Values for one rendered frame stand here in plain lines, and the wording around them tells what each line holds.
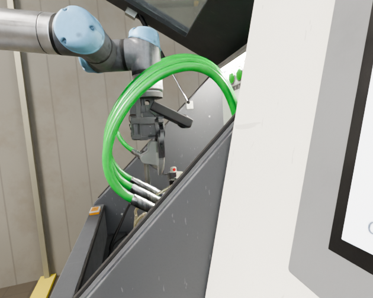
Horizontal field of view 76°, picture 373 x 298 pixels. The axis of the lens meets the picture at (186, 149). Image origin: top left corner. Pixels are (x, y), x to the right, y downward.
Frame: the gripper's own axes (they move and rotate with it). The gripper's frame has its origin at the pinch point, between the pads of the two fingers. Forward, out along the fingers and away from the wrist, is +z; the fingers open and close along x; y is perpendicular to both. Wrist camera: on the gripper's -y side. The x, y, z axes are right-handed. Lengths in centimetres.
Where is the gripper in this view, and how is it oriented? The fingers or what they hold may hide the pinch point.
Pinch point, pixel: (162, 169)
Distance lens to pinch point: 63.6
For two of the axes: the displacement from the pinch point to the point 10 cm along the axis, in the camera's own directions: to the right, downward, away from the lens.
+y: -9.7, 0.8, -2.3
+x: 2.4, 0.7, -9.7
